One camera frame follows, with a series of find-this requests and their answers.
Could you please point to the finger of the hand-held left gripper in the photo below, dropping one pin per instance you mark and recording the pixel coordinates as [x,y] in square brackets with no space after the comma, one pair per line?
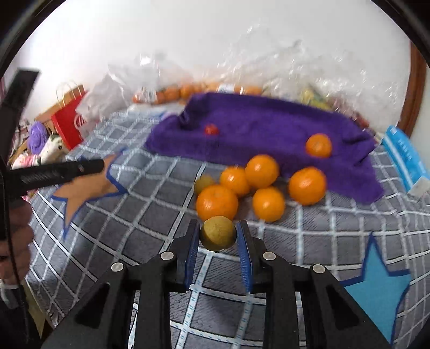
[60,173]

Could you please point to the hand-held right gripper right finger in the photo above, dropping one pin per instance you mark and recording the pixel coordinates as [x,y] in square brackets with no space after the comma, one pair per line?
[244,260]

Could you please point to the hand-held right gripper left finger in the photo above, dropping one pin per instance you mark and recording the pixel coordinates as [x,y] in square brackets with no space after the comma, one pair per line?
[193,258]

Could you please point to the olive green round fruit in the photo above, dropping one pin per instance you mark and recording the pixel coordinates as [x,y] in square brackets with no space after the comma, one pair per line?
[217,233]
[203,184]

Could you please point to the round orange mandarin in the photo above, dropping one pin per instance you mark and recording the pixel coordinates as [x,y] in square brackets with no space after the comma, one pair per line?
[216,203]
[262,171]
[235,181]
[268,204]
[318,145]
[307,186]

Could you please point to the person's left hand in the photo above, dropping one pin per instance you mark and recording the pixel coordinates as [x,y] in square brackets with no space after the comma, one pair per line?
[20,241]

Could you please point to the white plush toy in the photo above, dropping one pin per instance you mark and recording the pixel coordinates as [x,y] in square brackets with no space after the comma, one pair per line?
[52,147]

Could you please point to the purple fluffy cloth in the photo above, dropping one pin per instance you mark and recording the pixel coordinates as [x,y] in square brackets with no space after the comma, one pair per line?
[37,132]

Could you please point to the red gift bag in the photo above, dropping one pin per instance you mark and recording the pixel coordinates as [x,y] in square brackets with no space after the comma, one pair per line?
[67,124]

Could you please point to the grey checked blanket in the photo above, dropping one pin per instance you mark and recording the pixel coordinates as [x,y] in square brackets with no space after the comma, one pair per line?
[141,208]

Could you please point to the white plastic bag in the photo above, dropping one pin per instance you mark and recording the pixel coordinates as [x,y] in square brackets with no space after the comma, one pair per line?
[97,104]

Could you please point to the small red tomato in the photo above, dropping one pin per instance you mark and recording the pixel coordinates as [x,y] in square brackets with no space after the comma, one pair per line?
[211,130]

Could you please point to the purple towel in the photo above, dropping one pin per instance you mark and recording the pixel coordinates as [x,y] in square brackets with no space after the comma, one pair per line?
[262,127]

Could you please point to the pile of bagged oranges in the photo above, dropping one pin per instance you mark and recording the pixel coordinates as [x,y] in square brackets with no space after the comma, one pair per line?
[245,90]
[171,94]

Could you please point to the bagged yellow green fruit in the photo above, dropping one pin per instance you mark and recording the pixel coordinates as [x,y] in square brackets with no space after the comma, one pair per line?
[315,97]

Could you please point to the blue packet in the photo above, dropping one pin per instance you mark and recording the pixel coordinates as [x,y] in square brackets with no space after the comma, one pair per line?
[403,154]

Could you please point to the crinkled clear plastic bag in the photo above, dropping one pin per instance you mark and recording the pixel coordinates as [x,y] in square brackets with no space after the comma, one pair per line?
[352,94]

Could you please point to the large clear plastic bag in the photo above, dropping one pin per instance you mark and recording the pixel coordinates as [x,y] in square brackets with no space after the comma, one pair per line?
[268,60]

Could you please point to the brown wooden frame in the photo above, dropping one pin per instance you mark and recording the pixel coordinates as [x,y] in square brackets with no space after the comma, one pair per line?
[415,94]

